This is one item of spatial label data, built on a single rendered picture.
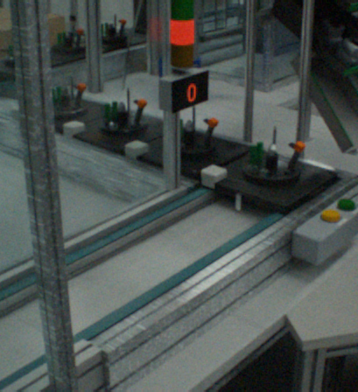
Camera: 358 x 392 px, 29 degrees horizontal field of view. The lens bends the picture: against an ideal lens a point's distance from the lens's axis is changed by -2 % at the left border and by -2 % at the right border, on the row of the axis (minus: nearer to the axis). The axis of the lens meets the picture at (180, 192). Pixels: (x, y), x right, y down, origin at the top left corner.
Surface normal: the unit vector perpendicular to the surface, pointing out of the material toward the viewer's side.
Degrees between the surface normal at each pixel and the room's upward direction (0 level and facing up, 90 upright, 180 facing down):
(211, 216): 0
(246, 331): 0
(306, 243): 90
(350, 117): 45
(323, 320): 0
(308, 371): 90
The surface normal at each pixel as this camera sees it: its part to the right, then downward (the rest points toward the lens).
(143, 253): 0.00, -0.90
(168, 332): 0.76, 0.28
